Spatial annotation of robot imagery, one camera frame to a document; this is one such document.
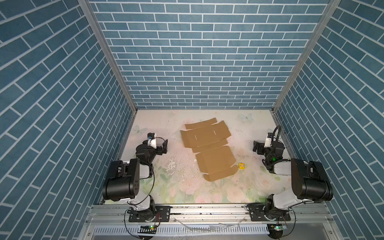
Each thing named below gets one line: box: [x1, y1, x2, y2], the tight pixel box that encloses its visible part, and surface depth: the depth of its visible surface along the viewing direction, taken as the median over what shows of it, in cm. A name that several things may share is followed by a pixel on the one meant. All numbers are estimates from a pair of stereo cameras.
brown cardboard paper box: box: [180, 117, 239, 182], surface depth 101 cm
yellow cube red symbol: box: [238, 162, 246, 170], surface depth 91 cm
